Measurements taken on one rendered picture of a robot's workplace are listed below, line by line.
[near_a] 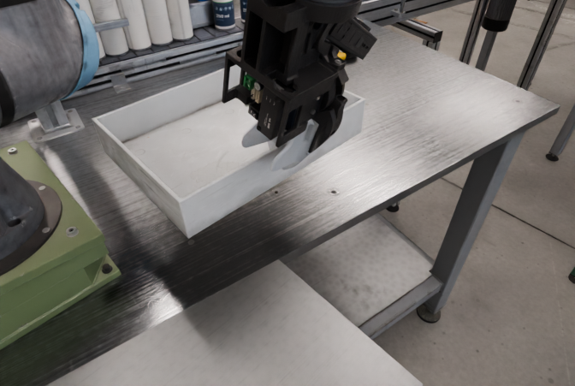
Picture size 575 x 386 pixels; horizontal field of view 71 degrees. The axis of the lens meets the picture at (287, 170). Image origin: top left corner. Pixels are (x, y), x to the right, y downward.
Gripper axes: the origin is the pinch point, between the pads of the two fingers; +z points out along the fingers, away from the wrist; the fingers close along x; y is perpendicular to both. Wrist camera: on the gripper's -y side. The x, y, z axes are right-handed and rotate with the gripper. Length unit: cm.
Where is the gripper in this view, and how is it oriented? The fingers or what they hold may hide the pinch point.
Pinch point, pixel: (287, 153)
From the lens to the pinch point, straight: 45.1
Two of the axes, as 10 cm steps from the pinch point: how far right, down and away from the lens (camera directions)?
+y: -6.7, 4.8, -5.7
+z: -1.8, 6.4, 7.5
